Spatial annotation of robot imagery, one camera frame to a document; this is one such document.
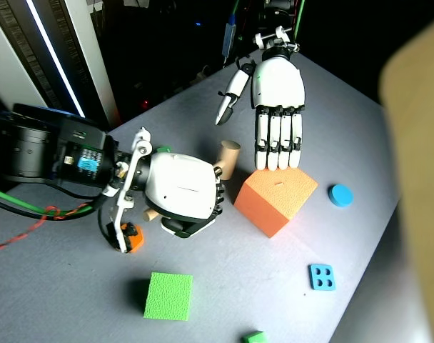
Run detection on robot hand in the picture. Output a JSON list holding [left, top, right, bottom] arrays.
[[144, 151, 226, 239], [215, 56, 306, 172]]

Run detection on large orange foam cube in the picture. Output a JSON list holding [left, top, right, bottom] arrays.
[[233, 167, 319, 239]]

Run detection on orange hexagon block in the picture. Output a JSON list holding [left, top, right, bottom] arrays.
[[120, 223, 146, 254]]

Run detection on blue round disc block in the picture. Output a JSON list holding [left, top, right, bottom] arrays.
[[327, 184, 355, 208]]

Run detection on blue square four-hole block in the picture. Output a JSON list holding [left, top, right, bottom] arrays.
[[308, 263, 338, 292]]

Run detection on grey table cloth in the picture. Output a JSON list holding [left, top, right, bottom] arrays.
[[0, 48, 407, 343]]

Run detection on large green foam cube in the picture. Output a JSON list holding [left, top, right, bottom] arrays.
[[143, 272, 194, 322]]

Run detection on blurred tan board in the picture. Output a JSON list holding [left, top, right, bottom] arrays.
[[379, 14, 434, 343]]

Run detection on white panel with light strip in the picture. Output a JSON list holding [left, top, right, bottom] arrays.
[[0, 0, 122, 130]]

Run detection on small green letter cube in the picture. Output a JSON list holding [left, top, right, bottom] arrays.
[[241, 330, 268, 343]]

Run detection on blue cable plug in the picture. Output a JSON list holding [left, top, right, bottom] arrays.
[[221, 13, 238, 59]]

